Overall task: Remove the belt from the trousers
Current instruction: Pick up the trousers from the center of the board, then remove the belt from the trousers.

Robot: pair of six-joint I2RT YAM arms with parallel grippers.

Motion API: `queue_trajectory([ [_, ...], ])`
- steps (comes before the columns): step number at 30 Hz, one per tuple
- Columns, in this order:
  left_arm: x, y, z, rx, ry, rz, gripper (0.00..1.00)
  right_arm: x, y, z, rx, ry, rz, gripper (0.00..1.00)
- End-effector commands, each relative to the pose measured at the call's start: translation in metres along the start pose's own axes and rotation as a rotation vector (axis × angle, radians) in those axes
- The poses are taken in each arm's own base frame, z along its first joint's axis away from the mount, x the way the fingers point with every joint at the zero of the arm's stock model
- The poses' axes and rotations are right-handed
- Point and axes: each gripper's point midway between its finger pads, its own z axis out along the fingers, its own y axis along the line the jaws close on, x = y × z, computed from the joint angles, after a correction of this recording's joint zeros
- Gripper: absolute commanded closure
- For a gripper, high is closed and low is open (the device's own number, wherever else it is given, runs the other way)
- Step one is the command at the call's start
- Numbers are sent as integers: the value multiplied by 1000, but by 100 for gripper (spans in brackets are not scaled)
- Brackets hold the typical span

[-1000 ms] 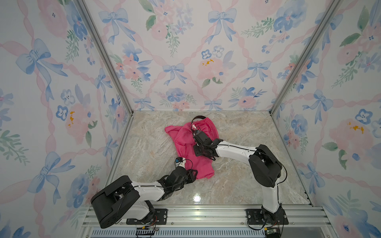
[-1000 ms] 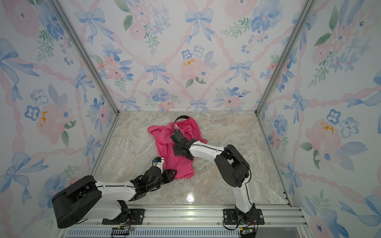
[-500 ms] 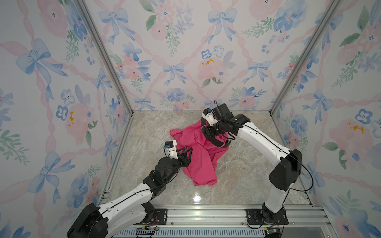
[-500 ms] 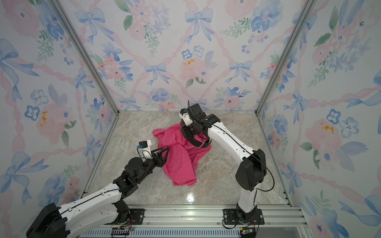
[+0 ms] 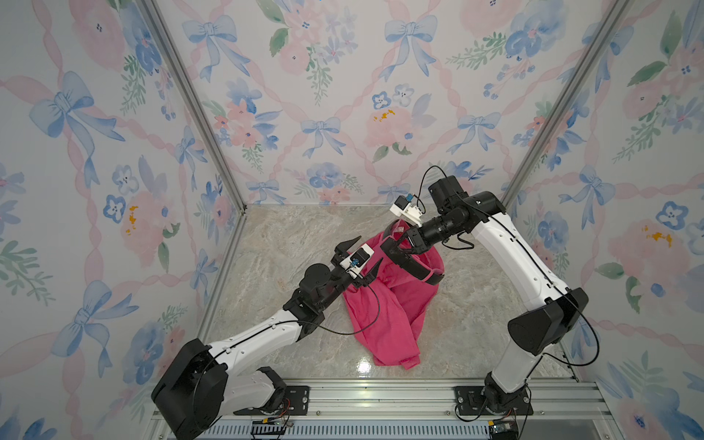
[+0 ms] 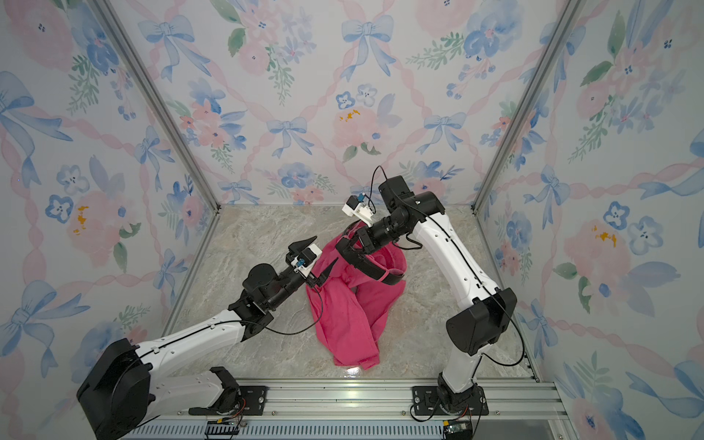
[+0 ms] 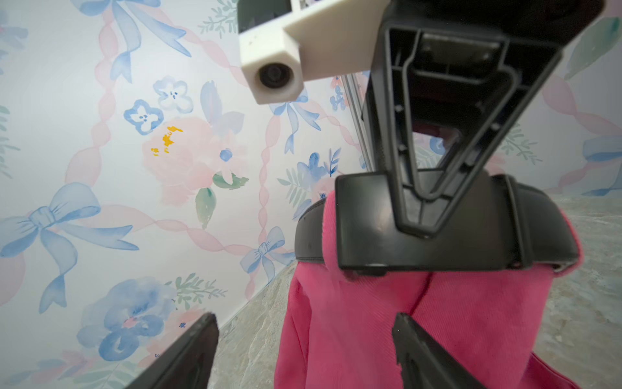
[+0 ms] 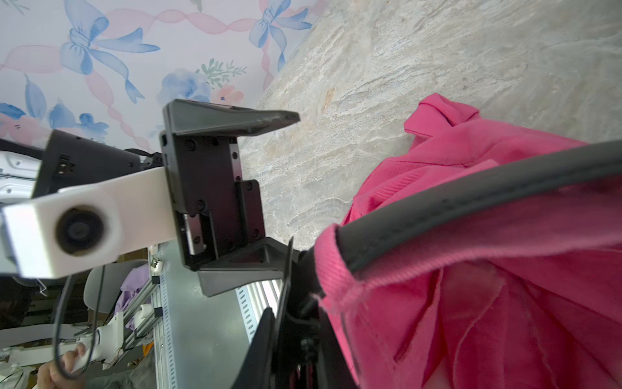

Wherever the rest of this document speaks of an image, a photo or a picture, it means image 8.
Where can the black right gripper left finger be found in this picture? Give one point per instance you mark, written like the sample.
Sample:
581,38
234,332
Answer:
255,372

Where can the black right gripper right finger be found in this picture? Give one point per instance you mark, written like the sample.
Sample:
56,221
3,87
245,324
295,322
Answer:
332,369

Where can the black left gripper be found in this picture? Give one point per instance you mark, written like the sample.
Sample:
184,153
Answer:
218,215

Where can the pink trousers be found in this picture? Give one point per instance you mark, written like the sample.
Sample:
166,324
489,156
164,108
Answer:
522,295

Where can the black leather belt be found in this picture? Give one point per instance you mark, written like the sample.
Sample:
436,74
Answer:
370,237

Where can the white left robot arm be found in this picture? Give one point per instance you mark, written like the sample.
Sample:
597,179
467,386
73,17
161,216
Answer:
74,161

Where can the person's hand in background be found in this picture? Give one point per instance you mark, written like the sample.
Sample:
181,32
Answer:
49,377

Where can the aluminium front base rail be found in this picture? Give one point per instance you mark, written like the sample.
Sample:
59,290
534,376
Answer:
201,342

